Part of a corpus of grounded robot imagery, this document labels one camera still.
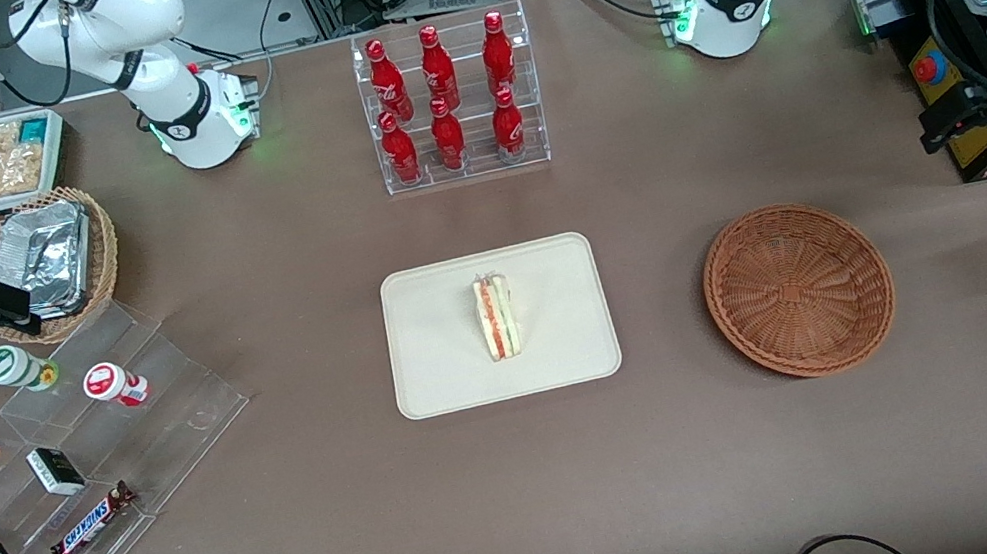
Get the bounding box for triangular sandwich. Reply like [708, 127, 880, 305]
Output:
[468, 268, 527, 366]

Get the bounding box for light wicker basket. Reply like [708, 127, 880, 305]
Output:
[0, 179, 134, 353]

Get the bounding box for brown wicker basket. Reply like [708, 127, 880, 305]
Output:
[692, 187, 907, 395]

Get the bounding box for cream plastic tray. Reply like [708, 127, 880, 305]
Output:
[373, 227, 627, 423]

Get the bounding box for red warmer knob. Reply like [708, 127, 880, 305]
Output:
[912, 52, 950, 87]

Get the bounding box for stacked foil containers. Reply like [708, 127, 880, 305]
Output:
[6, 196, 105, 323]

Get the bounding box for green lid yogurt cup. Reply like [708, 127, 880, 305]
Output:
[0, 336, 63, 398]

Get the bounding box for red lid yogurt cup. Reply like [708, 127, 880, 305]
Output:
[80, 355, 153, 415]

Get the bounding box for teal snack packet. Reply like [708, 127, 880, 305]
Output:
[15, 114, 53, 147]

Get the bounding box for snickers bar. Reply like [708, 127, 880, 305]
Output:
[41, 479, 147, 554]

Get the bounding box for red cola bottle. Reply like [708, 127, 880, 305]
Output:
[426, 95, 470, 174]
[415, 22, 463, 114]
[376, 108, 424, 188]
[486, 85, 531, 165]
[476, 9, 521, 99]
[364, 35, 415, 128]

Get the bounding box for clear acrylic bottle rack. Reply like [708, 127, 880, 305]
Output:
[346, 0, 554, 199]

